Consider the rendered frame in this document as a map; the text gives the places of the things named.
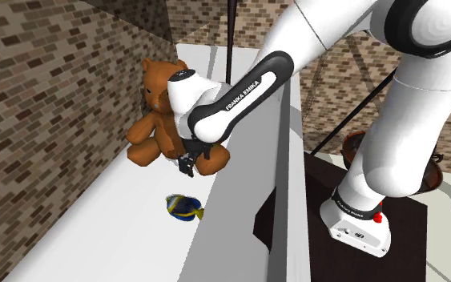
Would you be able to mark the dark brown round bowl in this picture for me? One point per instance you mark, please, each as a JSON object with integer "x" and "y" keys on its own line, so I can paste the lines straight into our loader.
{"x": 434, "y": 175}

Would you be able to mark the brown teddy bear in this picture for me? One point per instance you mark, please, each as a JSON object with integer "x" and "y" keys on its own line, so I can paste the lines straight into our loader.
{"x": 158, "y": 129}

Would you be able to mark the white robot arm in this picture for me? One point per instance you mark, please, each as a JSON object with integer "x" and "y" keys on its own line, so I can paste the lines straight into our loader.
{"x": 401, "y": 117}

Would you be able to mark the white furniture with raised side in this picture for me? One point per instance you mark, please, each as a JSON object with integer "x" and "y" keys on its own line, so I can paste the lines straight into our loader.
{"x": 123, "y": 234}

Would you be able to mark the dark robot stand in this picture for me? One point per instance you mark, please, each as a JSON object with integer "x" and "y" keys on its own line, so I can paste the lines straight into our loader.
{"x": 350, "y": 257}

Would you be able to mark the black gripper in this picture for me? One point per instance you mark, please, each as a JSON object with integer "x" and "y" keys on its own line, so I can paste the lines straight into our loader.
{"x": 196, "y": 146}

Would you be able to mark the blue yellow toy fish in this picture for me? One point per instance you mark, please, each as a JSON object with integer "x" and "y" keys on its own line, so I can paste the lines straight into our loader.
{"x": 182, "y": 207}

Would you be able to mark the black thin pole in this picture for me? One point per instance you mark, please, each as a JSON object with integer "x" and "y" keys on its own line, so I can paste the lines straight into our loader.
{"x": 231, "y": 39}
{"x": 350, "y": 115}

